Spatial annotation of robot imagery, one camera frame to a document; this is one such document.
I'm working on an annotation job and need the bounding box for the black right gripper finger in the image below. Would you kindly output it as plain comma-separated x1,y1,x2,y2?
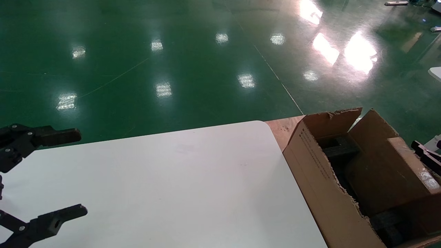
411,140,441,162
420,156,441,176

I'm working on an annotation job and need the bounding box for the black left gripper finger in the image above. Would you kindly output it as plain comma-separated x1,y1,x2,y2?
0,204,88,248
0,123,82,173

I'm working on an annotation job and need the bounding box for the small brown cardboard box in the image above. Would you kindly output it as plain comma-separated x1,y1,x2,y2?
346,137,441,235

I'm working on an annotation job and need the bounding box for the big open cardboard box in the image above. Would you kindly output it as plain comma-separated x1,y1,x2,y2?
283,107,441,248

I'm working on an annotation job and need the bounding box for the black foam block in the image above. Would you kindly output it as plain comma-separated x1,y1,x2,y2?
370,209,414,248
322,136,360,159

